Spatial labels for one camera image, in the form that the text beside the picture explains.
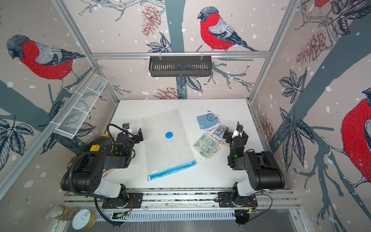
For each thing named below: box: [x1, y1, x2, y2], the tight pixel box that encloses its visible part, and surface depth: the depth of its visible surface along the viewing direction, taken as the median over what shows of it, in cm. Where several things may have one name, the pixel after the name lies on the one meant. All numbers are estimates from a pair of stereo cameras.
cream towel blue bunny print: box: [192, 132, 221, 160], surface depth 94 cm
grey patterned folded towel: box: [211, 124, 228, 145], surface depth 99 cm
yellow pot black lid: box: [81, 133, 113, 153], surface depth 83 cm
